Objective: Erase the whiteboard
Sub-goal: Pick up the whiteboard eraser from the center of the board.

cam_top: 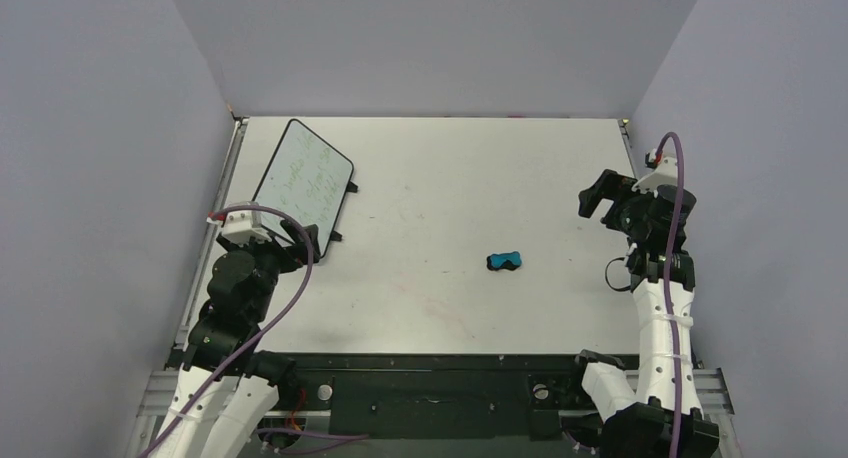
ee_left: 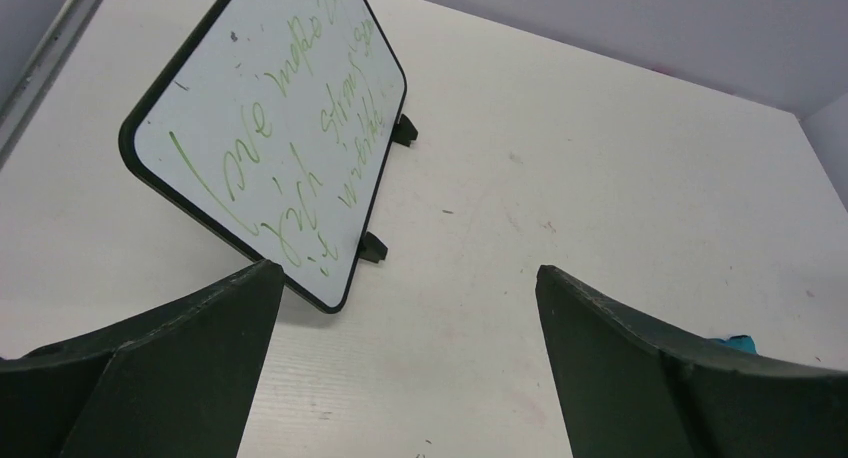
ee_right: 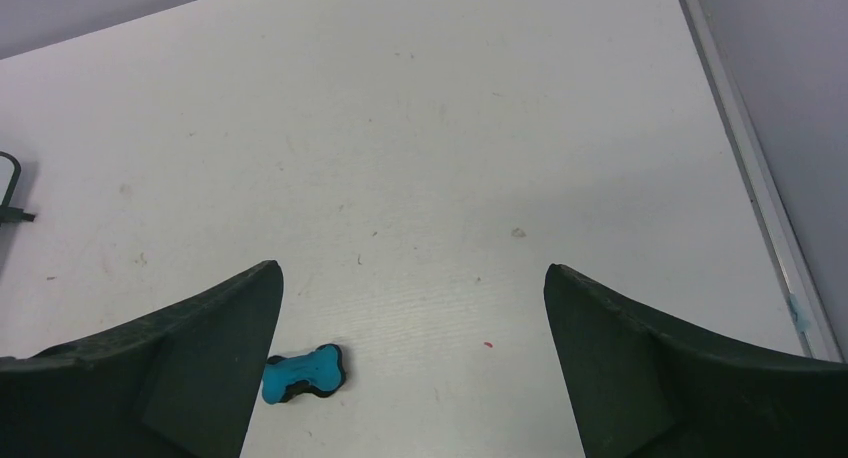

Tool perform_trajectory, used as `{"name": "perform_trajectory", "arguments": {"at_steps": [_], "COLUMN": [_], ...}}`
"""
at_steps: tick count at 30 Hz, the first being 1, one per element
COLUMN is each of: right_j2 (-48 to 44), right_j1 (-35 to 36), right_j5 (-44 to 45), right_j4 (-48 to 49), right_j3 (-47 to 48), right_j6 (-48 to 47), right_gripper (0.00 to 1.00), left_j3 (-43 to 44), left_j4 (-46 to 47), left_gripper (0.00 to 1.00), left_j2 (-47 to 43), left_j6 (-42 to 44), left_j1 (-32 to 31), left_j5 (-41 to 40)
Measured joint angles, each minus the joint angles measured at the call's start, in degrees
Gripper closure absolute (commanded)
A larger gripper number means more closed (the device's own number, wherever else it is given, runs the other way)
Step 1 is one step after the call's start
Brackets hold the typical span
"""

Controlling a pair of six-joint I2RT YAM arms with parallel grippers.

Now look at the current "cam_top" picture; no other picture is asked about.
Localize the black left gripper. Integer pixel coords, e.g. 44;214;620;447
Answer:
221;218;319;321

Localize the black framed small whiteboard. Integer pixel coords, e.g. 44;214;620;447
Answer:
252;119;358;259

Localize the blue whiteboard eraser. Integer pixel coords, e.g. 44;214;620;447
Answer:
486;251;523;271

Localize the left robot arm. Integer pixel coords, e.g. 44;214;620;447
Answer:
142;207;320;457

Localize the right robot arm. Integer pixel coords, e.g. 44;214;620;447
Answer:
563;170;720;457

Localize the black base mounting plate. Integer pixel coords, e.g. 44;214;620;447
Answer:
165;352;670;443

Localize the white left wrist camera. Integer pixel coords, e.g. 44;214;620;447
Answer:
221;210;271;246

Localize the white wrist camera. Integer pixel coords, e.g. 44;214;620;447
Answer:
221;210;271;246
631;150;678;194

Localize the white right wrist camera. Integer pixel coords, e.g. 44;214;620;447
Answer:
631;150;678;194

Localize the aluminium frame rail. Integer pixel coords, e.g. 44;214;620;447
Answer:
172;117;249;349

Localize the wire whiteboard stand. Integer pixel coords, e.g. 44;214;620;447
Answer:
329;180;359;243

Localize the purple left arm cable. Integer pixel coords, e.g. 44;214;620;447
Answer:
139;203;315;458

